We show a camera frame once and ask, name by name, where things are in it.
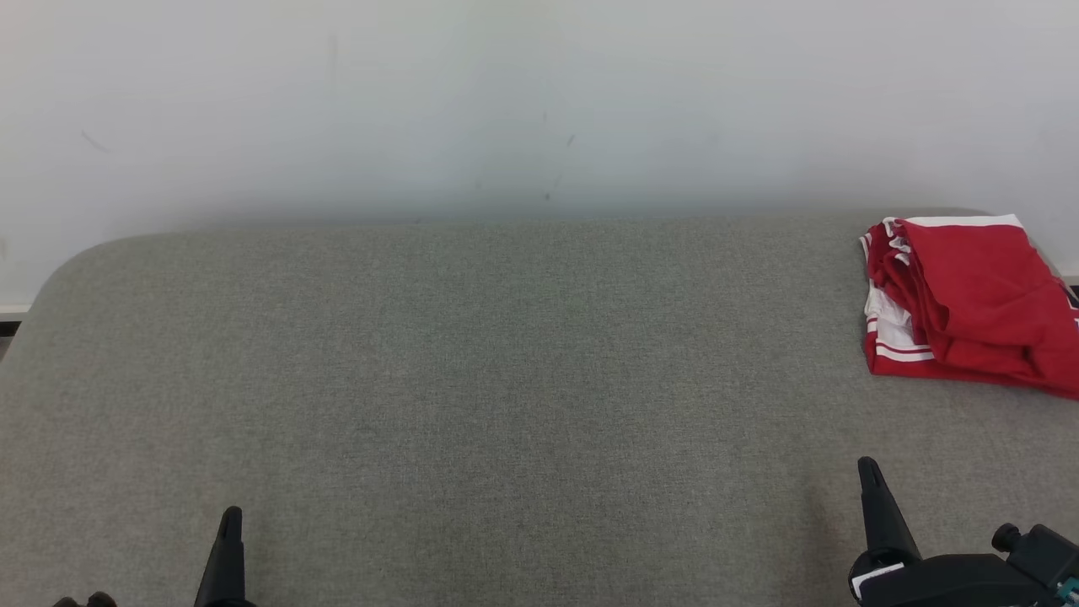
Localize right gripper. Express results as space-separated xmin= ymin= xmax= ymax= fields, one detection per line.
xmin=847 ymin=457 xmax=1055 ymax=607

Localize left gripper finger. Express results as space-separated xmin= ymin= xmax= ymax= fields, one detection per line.
xmin=194 ymin=506 xmax=257 ymax=607

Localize red and white striped jersey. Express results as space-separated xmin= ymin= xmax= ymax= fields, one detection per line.
xmin=860 ymin=216 xmax=1079 ymax=400

